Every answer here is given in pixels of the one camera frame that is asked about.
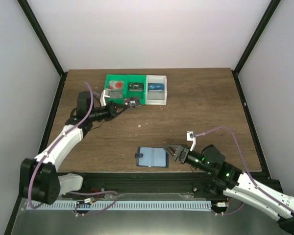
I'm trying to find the blue leather card holder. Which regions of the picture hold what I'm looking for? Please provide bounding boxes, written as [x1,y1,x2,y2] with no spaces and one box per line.
[135,147,169,168]

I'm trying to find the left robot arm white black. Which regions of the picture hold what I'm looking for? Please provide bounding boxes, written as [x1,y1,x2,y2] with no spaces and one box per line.
[19,89,120,205]

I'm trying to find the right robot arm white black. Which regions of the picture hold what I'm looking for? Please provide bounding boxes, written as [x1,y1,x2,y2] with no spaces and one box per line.
[163,144,294,235]

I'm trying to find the black card in bin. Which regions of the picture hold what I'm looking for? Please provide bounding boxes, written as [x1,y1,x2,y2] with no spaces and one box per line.
[128,82,145,92]

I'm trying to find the blue card in bin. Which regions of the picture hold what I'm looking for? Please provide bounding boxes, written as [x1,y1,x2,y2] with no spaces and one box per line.
[147,83,165,92]

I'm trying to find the left green plastic bin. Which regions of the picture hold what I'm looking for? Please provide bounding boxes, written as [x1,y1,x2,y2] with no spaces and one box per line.
[104,74,126,104]

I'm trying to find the green plastic bin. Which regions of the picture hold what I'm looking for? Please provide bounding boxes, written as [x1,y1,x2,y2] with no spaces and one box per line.
[124,74,147,105]
[104,74,126,104]

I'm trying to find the white plastic bin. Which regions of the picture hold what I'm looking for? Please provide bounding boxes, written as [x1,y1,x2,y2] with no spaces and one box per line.
[145,75,168,106]

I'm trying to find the middle green plastic bin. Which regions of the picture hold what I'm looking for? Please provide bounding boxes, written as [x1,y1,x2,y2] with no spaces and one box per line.
[124,74,147,105]

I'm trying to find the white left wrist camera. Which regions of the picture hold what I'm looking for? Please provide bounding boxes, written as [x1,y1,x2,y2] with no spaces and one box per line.
[99,88,111,107]

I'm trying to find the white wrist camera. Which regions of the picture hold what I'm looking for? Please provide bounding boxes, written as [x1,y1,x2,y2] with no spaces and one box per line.
[187,131,196,151]
[99,88,111,107]

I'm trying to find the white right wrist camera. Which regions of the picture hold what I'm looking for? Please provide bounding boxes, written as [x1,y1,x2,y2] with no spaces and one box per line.
[187,131,196,151]

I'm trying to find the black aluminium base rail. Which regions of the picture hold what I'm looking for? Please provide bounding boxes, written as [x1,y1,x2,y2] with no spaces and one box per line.
[58,171,280,199]

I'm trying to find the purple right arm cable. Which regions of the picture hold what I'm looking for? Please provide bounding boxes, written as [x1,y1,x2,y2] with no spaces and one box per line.
[196,126,294,221]

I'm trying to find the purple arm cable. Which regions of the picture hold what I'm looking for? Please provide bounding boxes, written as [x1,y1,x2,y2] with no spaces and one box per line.
[196,126,294,221]
[26,82,101,210]

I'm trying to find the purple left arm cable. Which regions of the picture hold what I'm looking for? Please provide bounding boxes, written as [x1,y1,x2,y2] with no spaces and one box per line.
[26,82,101,210]

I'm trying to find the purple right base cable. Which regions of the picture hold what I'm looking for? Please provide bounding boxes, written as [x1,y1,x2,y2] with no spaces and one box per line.
[214,195,245,217]

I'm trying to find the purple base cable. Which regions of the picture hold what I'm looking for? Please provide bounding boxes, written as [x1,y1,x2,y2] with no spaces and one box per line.
[214,195,245,217]
[70,189,120,217]

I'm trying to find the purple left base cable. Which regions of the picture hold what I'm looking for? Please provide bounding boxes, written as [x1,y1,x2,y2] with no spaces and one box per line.
[70,189,120,217]

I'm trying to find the left black frame post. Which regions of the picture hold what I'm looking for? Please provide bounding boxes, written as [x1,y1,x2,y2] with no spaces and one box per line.
[16,0,65,77]

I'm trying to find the black frame post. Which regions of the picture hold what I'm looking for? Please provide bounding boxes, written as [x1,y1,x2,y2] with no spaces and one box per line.
[232,0,282,74]
[16,0,65,77]

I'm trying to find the light blue slotted cable duct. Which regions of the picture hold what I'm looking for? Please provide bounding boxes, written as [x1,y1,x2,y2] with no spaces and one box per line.
[39,200,212,212]

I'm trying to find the right black frame post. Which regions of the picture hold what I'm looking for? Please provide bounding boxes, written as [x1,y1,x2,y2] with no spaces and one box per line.
[232,0,282,74]

